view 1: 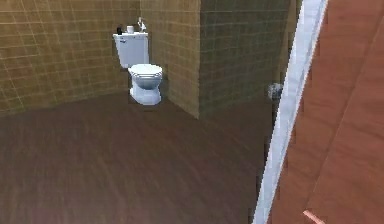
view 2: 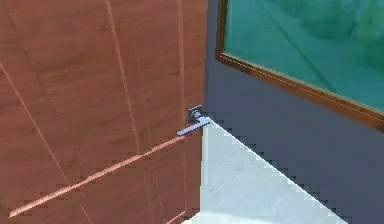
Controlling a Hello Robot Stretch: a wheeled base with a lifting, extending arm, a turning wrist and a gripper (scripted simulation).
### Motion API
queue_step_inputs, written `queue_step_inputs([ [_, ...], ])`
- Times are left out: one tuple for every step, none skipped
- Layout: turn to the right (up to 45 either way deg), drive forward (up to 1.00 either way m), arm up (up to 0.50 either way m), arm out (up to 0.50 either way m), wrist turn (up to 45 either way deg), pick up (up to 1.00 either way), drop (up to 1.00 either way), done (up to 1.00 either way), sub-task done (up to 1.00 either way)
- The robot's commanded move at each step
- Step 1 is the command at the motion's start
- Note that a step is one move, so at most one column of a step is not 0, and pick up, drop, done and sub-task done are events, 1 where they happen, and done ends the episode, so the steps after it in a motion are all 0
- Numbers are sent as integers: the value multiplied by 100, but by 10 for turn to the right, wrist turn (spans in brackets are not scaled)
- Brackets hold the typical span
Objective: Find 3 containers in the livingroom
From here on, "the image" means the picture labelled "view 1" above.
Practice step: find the white toilet paper roll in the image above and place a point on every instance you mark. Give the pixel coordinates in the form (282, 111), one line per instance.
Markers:
(130, 29)

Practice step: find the grey crumpled object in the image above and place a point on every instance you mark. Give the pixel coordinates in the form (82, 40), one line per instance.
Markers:
(274, 90)

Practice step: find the small black object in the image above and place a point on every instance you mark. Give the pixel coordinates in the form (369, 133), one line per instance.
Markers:
(119, 30)

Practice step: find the reddish brown wooden door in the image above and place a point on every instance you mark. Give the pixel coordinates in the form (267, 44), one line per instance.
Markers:
(336, 113)

